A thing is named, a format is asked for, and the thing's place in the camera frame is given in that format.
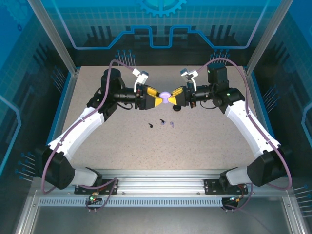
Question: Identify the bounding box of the purple earbud charging case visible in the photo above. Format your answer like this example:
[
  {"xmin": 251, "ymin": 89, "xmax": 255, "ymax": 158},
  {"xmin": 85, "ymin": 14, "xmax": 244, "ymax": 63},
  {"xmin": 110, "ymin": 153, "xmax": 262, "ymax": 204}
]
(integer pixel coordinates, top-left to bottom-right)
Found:
[{"xmin": 158, "ymin": 91, "xmax": 171, "ymax": 104}]

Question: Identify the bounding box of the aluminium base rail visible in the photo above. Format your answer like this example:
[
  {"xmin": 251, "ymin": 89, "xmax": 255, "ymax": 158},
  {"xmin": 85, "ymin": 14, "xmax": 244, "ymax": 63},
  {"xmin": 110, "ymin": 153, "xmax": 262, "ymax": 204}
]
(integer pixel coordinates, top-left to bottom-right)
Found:
[{"xmin": 73, "ymin": 169, "xmax": 249, "ymax": 195}]

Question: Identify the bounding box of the slotted grey cable duct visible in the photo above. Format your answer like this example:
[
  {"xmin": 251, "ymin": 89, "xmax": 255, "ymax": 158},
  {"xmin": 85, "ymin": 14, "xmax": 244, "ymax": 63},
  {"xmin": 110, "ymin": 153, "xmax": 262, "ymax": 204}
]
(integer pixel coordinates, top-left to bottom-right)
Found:
[{"xmin": 38, "ymin": 196, "xmax": 231, "ymax": 208}]

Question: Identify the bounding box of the aluminium frame post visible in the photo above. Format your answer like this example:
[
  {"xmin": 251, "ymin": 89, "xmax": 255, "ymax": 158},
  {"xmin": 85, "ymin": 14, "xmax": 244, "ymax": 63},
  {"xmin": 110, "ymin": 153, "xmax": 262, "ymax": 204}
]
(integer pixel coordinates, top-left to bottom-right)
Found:
[
  {"xmin": 27, "ymin": 0, "xmax": 80, "ymax": 76},
  {"xmin": 245, "ymin": 0, "xmax": 295, "ymax": 76}
]

